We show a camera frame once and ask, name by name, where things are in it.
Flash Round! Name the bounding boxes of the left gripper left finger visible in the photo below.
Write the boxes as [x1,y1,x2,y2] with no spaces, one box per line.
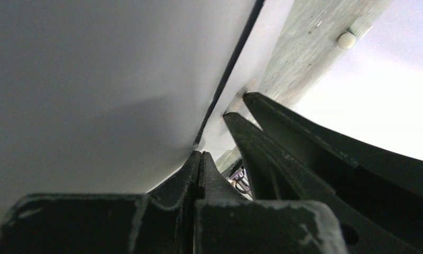
[0,151,201,253]

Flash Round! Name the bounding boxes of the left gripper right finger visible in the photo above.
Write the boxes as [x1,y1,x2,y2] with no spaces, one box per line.
[194,152,348,253]

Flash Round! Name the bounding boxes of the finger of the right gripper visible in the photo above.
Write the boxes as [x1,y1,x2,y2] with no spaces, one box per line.
[224,113,423,253]
[243,92,423,198]

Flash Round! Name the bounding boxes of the grey envelope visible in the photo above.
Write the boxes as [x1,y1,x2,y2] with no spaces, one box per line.
[0,1,293,223]

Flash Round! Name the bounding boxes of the white glue stick cap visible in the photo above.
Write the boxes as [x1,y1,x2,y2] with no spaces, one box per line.
[337,32,357,50]

